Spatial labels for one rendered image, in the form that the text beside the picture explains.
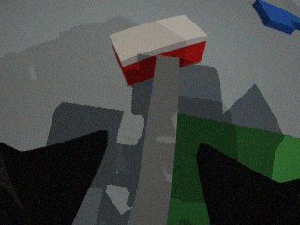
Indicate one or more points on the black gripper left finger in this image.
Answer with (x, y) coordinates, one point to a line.
(49, 183)

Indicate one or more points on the green flat mat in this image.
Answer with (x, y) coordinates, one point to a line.
(275, 156)

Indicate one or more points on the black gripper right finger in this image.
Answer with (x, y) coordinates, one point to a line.
(236, 195)

